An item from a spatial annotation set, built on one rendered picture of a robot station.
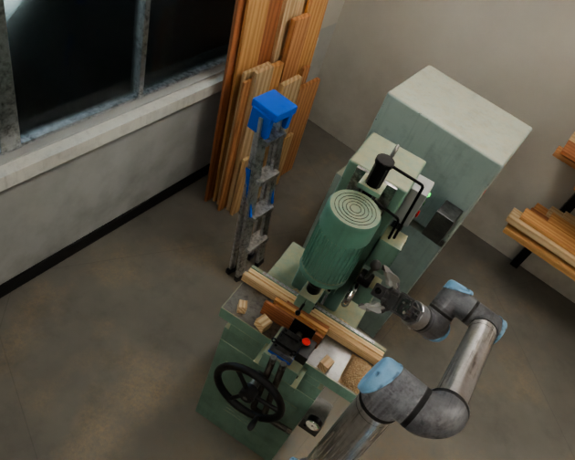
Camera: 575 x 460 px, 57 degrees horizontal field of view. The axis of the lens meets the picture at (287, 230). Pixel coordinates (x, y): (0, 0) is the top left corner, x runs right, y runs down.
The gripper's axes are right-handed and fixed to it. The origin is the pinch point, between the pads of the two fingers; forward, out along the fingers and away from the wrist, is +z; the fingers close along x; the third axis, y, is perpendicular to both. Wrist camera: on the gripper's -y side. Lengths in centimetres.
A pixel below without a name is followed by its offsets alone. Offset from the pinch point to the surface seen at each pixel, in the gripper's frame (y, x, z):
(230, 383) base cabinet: -64, 64, -19
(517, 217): -92, -96, -160
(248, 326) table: -39, 35, 4
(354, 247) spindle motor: -0.8, -6.7, 11.8
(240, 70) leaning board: -154, -70, 23
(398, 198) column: -7.2, -29.3, 1.9
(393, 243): -13.9, -18.0, -12.4
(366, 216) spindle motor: 0.0, -16.4, 14.8
